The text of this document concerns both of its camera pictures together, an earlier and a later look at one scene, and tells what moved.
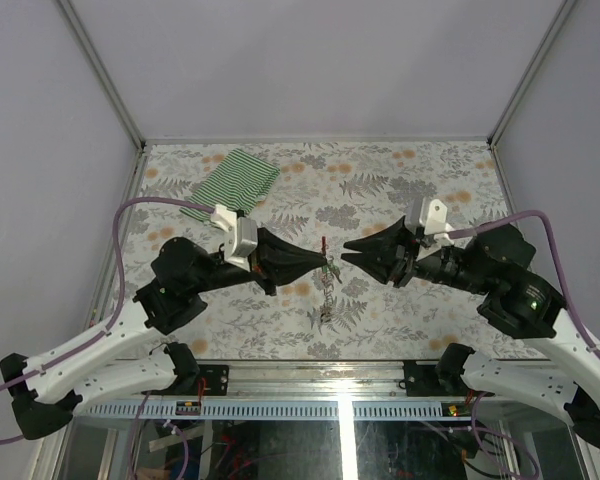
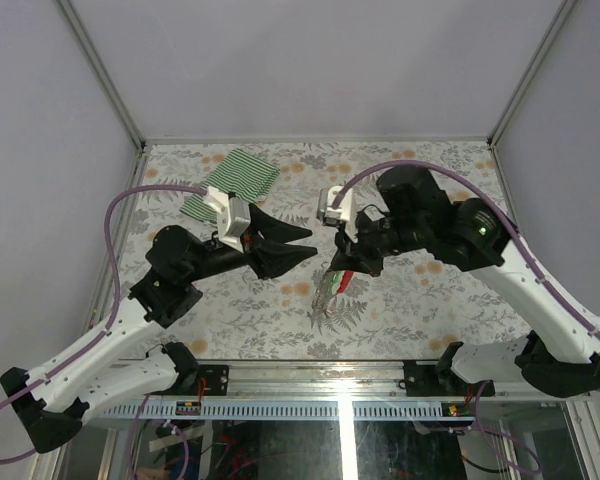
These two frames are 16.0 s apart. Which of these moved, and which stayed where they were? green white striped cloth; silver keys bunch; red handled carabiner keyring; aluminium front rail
Moved: red handled carabiner keyring; silver keys bunch
Stayed: aluminium front rail; green white striped cloth
